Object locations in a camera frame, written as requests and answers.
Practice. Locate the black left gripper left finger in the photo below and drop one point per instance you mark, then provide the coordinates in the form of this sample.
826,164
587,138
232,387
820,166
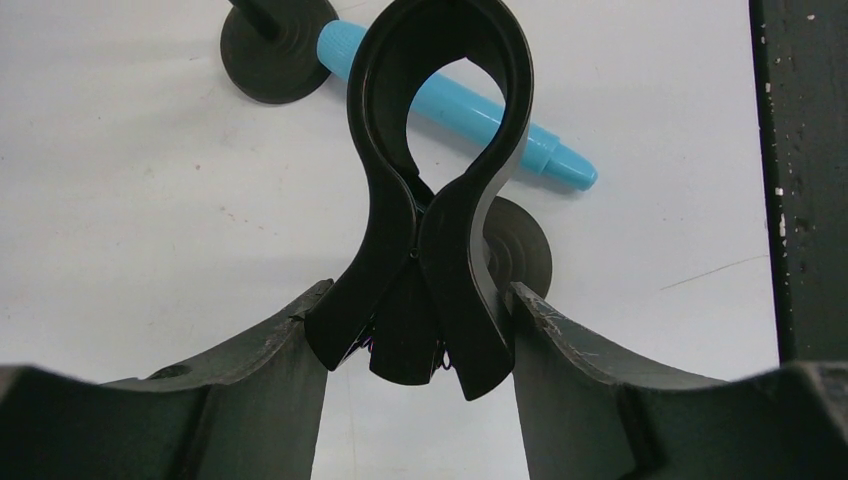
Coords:
248,408

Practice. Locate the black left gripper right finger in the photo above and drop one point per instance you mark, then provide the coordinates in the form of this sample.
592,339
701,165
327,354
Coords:
590,408

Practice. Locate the black microphone stand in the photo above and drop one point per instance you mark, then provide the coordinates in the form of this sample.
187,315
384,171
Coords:
269,48
419,288

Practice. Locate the blue microphone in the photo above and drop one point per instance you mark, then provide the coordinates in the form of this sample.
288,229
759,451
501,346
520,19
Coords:
461,110

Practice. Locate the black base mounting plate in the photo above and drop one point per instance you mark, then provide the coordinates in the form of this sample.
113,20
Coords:
800,64

